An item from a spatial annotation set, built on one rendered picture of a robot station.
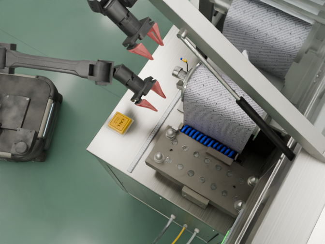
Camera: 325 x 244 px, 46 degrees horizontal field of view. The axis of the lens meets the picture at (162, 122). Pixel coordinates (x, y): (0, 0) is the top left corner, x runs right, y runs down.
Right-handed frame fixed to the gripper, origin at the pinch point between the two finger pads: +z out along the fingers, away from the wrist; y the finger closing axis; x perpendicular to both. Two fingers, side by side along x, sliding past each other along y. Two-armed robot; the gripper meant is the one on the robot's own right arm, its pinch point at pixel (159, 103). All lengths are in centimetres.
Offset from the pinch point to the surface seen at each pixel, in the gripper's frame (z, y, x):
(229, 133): 18.9, 0.9, 21.9
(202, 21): -25, 13, 78
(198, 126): 13.9, 0.7, 8.8
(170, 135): 8.4, 8.4, 4.4
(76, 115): -6, -2, -129
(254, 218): 17, 27, 55
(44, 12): -65, -57, -165
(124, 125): -1.8, 10.2, -18.1
